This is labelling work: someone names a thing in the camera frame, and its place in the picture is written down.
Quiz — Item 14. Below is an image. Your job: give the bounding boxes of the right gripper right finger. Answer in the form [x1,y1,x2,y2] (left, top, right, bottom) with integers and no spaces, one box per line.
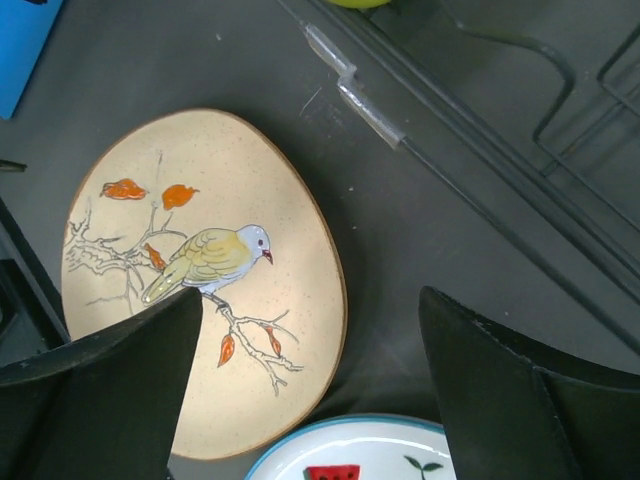
[419,287,639,479]

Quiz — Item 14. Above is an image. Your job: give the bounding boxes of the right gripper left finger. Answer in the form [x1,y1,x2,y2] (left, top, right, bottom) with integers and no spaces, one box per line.
[1,288,203,479]

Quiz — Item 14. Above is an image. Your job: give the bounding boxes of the beige bird plate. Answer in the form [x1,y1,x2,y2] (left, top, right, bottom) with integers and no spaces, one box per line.
[61,109,347,461]

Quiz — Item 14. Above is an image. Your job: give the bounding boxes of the black wire dish rack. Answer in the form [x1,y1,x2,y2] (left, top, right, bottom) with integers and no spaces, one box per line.
[284,1,639,349]

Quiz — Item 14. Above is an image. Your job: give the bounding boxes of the lime green bowl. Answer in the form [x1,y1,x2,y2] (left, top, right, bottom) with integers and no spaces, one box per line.
[327,0,391,9]

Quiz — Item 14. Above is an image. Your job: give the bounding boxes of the white watermelon plate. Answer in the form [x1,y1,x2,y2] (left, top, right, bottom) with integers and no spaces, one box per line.
[246,414,456,480]

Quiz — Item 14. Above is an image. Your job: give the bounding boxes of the blue folder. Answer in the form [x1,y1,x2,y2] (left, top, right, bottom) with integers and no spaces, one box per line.
[0,0,63,119]

